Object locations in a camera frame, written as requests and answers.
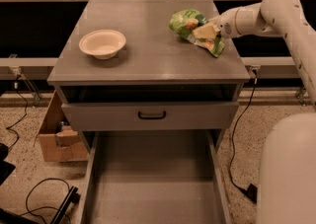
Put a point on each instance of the black cable floor loop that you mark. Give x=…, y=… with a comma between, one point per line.
x=43, y=200

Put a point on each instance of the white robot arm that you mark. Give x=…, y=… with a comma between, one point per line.
x=287, y=179

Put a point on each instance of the black power adapter brick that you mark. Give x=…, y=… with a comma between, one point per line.
x=251, y=193

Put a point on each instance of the black stand leg left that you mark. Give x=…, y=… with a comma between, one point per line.
x=72, y=197

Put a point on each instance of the green rice chip bag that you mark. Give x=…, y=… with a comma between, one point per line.
x=184, y=22

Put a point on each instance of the grey drawer cabinet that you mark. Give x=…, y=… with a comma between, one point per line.
x=155, y=66

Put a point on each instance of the black object left edge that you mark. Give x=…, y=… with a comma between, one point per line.
x=6, y=169

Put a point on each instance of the open grey middle drawer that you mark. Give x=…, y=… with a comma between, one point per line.
x=153, y=177

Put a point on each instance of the brown cardboard box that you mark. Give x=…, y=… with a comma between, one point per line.
x=58, y=141

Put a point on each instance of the white paper bowl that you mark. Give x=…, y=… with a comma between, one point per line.
x=102, y=44

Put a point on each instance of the grey upper drawer black handle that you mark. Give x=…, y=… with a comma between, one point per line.
x=149, y=116

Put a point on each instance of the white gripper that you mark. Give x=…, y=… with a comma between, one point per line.
x=224, y=24

